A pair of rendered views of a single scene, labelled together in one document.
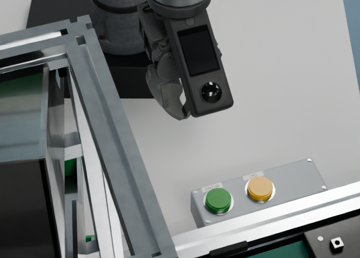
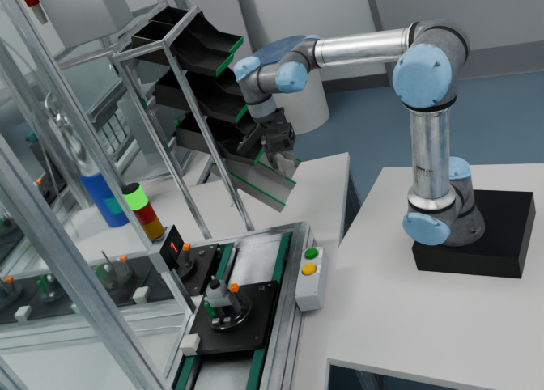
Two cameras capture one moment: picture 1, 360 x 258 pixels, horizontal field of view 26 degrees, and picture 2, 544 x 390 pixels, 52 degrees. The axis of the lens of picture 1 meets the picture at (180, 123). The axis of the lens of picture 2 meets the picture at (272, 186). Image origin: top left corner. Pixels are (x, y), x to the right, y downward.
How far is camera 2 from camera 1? 1.89 m
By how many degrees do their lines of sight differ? 88
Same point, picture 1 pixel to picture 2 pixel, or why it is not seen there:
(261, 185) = (308, 267)
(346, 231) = (266, 295)
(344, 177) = (325, 340)
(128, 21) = not seen: hidden behind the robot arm
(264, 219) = (293, 269)
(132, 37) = not seen: hidden behind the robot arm
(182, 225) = (332, 266)
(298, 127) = (371, 326)
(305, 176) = (306, 289)
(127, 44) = not seen: hidden behind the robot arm
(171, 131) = (393, 267)
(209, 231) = (299, 250)
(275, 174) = (314, 277)
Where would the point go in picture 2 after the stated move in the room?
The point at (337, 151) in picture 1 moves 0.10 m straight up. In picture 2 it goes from (344, 341) to (333, 316)
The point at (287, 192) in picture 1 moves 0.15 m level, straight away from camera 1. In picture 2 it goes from (301, 280) to (342, 294)
